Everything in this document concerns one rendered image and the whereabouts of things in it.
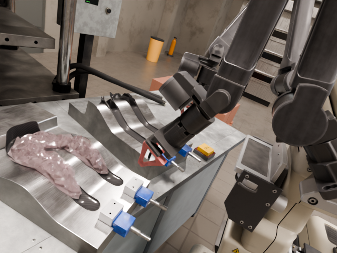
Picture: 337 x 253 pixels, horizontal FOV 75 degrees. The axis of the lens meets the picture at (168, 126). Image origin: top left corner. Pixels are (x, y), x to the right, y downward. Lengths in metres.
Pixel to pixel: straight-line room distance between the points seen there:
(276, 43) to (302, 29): 5.16
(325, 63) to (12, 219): 0.70
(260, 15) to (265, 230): 0.54
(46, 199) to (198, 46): 8.84
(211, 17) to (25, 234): 8.89
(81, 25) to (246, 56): 1.12
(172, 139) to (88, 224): 0.28
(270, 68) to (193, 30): 4.17
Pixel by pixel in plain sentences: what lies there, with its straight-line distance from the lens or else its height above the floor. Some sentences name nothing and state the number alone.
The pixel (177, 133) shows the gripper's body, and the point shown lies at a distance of 0.47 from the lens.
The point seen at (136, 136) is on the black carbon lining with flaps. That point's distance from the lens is 0.85.
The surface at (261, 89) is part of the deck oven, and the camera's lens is 6.12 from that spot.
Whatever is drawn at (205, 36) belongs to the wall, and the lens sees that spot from 9.14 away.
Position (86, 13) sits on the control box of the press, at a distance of 1.41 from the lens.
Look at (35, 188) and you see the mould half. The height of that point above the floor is 0.89.
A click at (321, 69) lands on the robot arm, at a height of 1.32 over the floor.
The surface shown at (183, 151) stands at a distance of 0.83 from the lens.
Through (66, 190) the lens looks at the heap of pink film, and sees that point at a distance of 0.62.
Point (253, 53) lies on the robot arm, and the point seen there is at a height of 1.31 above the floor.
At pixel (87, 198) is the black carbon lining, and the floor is 0.85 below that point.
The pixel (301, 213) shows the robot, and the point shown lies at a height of 0.98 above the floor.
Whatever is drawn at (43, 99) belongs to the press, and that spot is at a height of 0.77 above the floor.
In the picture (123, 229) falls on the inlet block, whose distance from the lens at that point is 0.57.
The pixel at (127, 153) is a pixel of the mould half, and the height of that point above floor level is 0.85.
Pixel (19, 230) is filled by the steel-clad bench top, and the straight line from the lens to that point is 0.65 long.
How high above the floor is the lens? 1.32
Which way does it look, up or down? 26 degrees down
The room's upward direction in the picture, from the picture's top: 20 degrees clockwise
